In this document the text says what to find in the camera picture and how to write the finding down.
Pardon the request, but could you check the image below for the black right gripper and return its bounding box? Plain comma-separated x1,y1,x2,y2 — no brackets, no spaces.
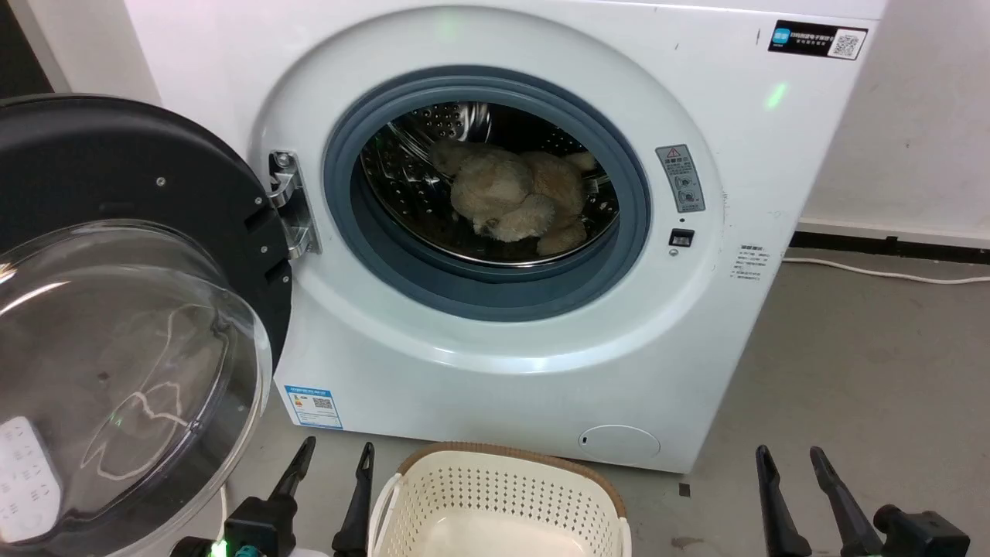
755,445,971,557

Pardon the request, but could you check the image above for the white floor cable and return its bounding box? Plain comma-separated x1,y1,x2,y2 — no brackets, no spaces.
781,255,990,286

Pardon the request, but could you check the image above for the blue energy label sticker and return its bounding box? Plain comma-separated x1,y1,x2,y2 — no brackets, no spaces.
284,384,343,430

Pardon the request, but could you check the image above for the grey warning label sticker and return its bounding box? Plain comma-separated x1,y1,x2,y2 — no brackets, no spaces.
656,144,707,214

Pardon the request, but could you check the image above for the beige plush teddy bear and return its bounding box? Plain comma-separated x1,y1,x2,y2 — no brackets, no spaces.
431,140,599,257

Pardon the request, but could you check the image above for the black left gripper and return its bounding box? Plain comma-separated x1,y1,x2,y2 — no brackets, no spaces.
223,436,377,557

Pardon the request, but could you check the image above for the cream perforated laundry basket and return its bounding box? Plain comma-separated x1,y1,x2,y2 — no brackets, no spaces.
367,441,632,557

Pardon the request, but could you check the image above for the chrome washer door hinge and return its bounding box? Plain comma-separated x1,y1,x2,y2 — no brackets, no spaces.
268,151,323,260

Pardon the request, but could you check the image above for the white front-load washing machine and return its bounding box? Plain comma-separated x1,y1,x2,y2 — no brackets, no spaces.
124,0,889,474

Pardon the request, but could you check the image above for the small text instruction sticker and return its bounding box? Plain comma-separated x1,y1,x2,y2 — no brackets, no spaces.
733,244,774,285

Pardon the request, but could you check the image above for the black baseboard strip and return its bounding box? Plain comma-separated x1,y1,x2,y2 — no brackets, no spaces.
789,230,990,266

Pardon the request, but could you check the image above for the steel perforated washer drum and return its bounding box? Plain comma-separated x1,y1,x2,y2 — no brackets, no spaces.
360,101,621,268

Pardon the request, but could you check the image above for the grey rubber door gasket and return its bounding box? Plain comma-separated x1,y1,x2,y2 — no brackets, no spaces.
323,66,653,323

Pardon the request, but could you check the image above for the round white drain filter cover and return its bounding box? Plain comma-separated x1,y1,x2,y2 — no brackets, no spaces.
578,424,662,466

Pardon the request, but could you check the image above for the black QR code sticker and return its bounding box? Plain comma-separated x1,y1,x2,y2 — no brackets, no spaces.
767,20,869,62

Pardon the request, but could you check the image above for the black round washer door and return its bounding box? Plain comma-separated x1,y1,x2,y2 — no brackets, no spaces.
0,93,294,557

